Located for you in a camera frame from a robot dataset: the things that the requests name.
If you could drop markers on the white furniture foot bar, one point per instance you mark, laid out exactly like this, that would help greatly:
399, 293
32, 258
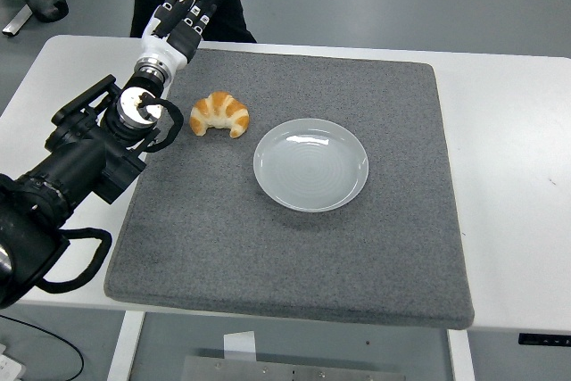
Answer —
18, 19

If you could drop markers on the grey felt mat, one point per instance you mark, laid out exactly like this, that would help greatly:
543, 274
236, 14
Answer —
267, 256

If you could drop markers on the white power strip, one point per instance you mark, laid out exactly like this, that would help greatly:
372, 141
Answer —
9, 367

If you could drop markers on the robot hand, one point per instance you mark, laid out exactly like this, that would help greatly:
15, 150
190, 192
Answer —
163, 46

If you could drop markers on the pale grey round plate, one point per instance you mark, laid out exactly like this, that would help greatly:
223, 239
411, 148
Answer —
312, 167

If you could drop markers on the white table leg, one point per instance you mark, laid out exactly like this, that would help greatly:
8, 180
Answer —
461, 358
125, 350

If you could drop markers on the golden croissant bread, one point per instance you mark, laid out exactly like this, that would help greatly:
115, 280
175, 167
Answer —
218, 109

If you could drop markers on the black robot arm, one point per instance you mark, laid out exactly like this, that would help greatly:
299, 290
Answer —
80, 162

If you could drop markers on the black table control panel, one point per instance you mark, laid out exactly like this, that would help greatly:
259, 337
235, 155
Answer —
544, 339

